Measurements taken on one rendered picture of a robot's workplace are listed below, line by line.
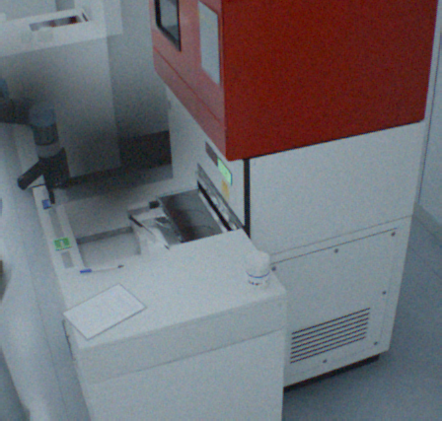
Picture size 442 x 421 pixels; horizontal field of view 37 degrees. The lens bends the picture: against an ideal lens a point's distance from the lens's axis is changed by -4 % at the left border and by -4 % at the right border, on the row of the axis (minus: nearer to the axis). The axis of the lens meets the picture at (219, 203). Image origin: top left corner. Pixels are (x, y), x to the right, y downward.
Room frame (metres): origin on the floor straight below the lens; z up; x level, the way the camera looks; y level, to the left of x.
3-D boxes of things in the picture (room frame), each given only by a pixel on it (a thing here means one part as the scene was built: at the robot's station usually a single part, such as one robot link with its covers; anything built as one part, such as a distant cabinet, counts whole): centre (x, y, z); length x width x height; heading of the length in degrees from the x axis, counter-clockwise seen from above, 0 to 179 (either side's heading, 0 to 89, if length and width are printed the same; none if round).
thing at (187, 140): (2.19, 0.05, 1.02); 0.82 x 0.03 x 0.40; 20
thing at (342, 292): (2.31, -0.27, 0.41); 0.82 x 0.71 x 0.82; 20
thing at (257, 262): (1.53, -0.10, 1.01); 0.07 x 0.07 x 0.10
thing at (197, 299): (1.54, 0.16, 0.89); 0.62 x 0.35 x 0.14; 110
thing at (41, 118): (1.76, 0.51, 1.40); 0.09 x 0.08 x 0.11; 36
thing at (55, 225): (1.87, 0.56, 0.89); 0.55 x 0.09 x 0.14; 20
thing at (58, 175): (1.76, 0.50, 1.25); 0.09 x 0.08 x 0.12; 110
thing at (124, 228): (2.03, 0.30, 0.84); 0.50 x 0.02 x 0.03; 110
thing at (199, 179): (2.02, 0.01, 0.89); 0.44 x 0.02 x 0.10; 20
